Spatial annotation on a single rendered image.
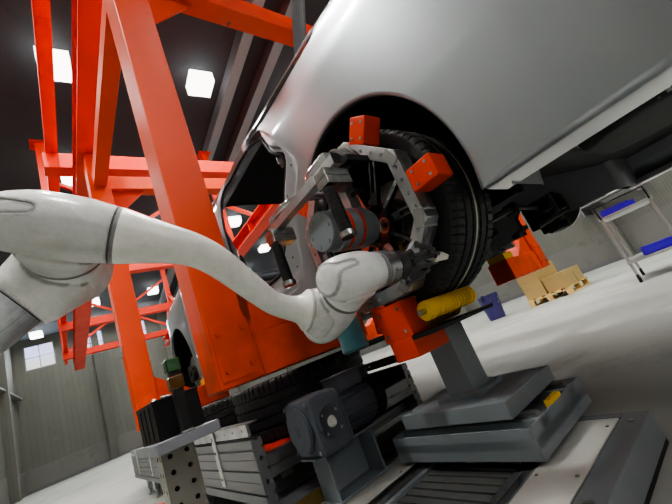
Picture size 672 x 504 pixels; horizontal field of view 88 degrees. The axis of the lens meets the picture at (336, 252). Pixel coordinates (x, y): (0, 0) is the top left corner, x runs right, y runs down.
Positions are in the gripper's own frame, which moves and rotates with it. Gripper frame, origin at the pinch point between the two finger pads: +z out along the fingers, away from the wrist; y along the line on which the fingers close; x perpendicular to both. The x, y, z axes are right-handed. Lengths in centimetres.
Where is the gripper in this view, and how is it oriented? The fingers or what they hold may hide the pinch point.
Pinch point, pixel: (437, 256)
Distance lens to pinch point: 104.1
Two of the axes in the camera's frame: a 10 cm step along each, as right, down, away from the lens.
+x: -6.4, -3.2, 7.0
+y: 1.3, -9.4, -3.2
